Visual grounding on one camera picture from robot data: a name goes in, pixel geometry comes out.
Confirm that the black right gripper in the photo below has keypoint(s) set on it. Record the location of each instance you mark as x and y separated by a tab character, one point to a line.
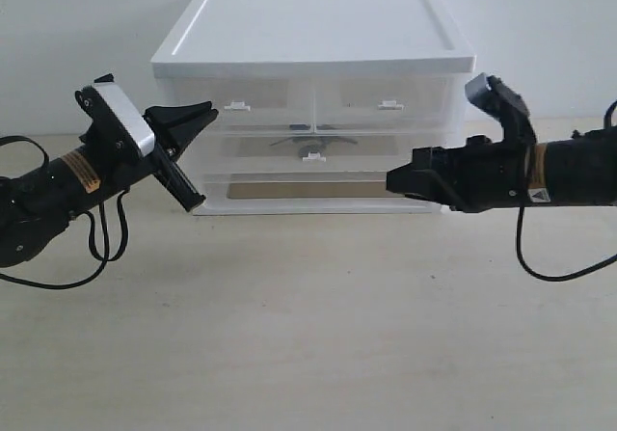
478	176

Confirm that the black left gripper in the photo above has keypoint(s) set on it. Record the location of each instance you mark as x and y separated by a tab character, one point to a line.
108	160

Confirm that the clear wide drawer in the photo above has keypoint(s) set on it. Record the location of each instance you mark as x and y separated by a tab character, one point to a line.
315	154

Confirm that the bunch of keys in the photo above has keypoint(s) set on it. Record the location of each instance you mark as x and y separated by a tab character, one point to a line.
311	142

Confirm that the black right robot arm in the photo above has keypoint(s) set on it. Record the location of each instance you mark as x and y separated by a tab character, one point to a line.
579	171

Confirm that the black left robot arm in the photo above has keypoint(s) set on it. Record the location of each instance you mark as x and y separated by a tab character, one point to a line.
38	206

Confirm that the clear top left drawer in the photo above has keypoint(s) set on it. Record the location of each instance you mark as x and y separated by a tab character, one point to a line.
250	104

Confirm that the clear top right drawer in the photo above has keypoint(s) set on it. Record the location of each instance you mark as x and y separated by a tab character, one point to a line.
382	103

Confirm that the white plastic drawer cabinet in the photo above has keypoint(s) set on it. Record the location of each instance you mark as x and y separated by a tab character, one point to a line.
313	41

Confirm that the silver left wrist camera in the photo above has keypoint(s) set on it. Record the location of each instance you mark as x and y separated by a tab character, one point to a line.
123	113

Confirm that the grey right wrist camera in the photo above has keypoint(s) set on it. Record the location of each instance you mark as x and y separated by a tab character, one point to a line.
490	95

